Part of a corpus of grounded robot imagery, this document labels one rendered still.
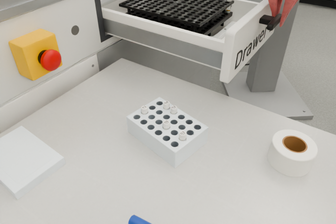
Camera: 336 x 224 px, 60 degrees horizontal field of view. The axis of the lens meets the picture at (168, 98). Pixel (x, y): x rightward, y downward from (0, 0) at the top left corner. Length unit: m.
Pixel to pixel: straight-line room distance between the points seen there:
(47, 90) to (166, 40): 0.28
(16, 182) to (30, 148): 0.07
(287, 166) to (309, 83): 1.77
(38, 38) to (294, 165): 0.49
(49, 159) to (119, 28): 0.35
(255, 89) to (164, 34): 1.37
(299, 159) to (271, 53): 1.37
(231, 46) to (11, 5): 0.39
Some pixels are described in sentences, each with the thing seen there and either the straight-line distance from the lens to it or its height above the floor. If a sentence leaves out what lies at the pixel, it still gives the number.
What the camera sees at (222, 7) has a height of 0.90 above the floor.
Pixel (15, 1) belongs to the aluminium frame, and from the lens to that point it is 0.59.
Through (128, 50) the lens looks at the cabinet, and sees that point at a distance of 0.84.
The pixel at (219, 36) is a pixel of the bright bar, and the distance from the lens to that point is 0.70.
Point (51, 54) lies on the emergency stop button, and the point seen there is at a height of 0.89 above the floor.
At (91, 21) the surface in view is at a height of 0.88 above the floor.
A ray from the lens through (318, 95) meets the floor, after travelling 2.15.
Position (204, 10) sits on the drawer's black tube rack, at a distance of 0.71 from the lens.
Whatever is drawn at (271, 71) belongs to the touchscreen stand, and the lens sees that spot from 1.90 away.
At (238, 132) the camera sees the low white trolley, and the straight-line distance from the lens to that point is 0.57.
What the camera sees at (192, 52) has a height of 0.86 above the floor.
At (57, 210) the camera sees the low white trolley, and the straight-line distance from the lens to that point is 0.48.
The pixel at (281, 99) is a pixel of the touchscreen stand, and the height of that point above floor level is 0.04.
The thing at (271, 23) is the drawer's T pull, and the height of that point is 0.91.
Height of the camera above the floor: 1.14
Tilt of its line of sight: 37 degrees down
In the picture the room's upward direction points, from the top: straight up
